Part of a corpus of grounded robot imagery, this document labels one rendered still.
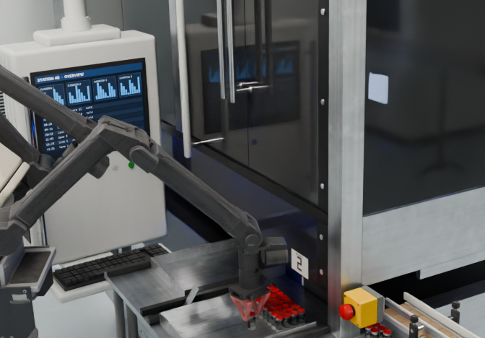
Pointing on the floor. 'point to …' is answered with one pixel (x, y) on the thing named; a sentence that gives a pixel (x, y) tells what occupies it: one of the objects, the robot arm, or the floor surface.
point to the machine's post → (346, 142)
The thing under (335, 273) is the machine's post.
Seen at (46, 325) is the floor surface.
